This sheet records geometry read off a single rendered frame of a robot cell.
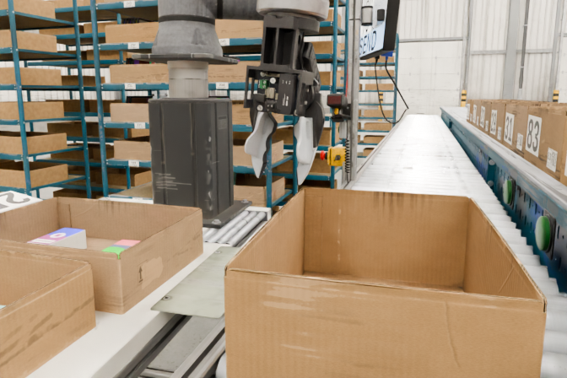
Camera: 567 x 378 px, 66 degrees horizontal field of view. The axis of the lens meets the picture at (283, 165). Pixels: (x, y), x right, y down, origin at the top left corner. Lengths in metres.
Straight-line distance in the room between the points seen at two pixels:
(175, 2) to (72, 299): 0.78
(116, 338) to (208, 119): 0.62
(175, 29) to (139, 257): 0.64
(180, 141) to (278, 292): 0.79
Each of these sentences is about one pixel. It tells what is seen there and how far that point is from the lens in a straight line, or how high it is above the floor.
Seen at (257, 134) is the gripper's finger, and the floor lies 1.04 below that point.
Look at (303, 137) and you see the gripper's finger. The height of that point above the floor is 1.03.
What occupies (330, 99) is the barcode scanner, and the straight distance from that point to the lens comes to 1.64.
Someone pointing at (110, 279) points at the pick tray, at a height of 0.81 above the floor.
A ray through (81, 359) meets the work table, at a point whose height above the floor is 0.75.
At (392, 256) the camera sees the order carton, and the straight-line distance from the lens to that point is 0.82.
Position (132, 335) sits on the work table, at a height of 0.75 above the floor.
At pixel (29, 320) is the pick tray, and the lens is 0.64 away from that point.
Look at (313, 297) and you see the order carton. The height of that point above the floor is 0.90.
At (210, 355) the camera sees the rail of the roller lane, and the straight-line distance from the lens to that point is 0.64.
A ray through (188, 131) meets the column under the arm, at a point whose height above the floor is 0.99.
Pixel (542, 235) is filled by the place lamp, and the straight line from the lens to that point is 1.01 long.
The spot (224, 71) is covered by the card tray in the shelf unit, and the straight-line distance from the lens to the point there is 2.16.
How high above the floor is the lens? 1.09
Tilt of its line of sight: 9 degrees down
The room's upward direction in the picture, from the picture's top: straight up
